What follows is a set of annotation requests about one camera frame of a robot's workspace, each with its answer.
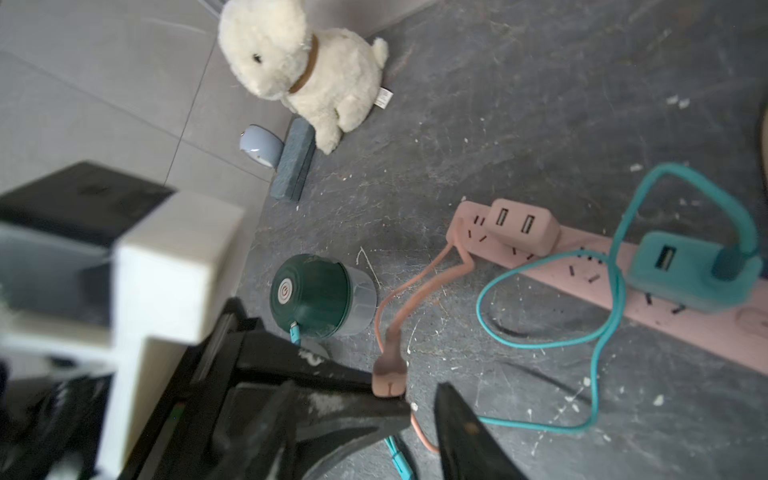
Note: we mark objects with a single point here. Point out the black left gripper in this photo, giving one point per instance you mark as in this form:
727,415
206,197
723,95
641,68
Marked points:
273,410

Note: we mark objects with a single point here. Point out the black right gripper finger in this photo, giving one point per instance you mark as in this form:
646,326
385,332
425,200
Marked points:
467,450

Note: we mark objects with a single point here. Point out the green meat grinder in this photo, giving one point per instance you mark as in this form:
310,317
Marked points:
323,297

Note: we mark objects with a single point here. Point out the pink power strip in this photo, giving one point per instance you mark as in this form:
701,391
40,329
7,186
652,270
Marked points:
738,334

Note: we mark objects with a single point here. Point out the pink charger plug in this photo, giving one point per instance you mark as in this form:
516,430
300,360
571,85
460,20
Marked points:
531,229

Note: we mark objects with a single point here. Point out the teal charger plug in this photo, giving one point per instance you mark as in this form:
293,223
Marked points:
698,274

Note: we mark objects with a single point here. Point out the grey blue sponge block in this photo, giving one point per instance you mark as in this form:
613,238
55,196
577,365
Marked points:
295,162

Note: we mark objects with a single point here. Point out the white plush dog toy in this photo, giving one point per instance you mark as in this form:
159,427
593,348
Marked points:
331,78

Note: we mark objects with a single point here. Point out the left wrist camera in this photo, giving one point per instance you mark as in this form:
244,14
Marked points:
120,273

